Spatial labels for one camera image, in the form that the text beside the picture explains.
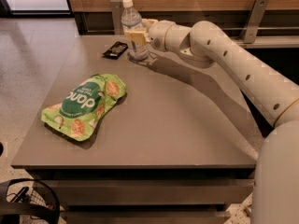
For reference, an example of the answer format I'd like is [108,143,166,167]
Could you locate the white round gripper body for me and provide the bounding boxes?
[149,21,175,51]

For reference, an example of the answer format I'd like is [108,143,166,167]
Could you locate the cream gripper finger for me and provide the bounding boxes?
[142,19,158,30]
[124,29,150,46]

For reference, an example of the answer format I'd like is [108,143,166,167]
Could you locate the clear blue-label plastic bottle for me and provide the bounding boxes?
[121,0,148,61]

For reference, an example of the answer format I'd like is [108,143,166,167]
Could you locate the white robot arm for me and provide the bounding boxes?
[124,19,299,224]

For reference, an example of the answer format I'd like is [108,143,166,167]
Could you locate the black rxbar chocolate wrapper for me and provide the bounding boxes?
[103,41,128,60]

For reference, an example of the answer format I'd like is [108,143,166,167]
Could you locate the green snack chip bag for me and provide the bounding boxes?
[41,74,126,142]

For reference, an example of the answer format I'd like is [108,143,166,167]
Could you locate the grey table drawer cabinet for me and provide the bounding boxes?
[12,35,262,224]

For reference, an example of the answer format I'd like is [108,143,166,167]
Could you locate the white power strip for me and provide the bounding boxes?
[244,205,252,217]

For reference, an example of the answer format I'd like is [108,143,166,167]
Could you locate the left metal rail bracket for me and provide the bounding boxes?
[110,0,124,35]

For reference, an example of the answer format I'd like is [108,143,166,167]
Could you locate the metal rail bracket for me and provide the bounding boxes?
[110,0,124,35]
[240,0,269,44]

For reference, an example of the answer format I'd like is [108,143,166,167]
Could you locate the horizontal metal rail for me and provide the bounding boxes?
[86,26,299,35]

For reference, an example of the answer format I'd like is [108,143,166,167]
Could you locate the right metal rail bracket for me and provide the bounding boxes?
[240,0,269,44]

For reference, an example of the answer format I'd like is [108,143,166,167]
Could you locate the black wire basket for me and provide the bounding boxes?
[0,178,60,224]

